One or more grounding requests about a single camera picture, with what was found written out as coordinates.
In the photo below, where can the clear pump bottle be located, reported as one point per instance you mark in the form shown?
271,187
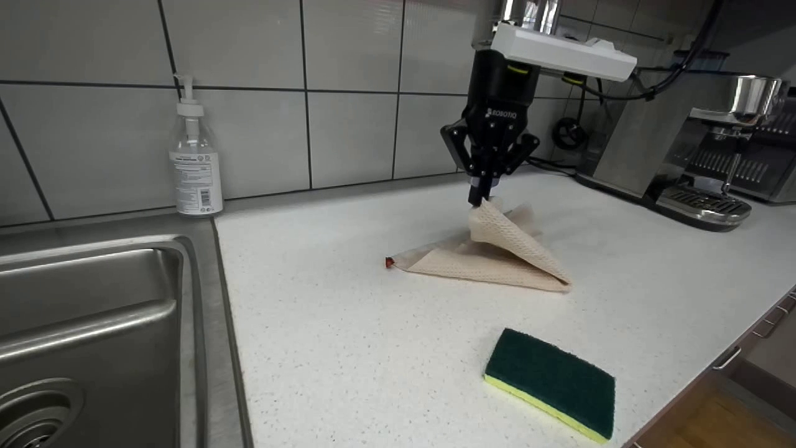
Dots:
195,177

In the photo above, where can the beige waffle towel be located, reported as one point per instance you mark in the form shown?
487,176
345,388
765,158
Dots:
497,255

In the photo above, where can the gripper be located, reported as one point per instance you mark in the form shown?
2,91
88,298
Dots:
497,93

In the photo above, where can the stainless steel espresso machine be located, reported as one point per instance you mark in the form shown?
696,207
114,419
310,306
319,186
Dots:
647,143

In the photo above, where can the stainless steel sink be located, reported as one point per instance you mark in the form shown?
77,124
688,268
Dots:
93,323

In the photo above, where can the green and yellow sponge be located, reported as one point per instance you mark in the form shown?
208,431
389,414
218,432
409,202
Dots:
553,381

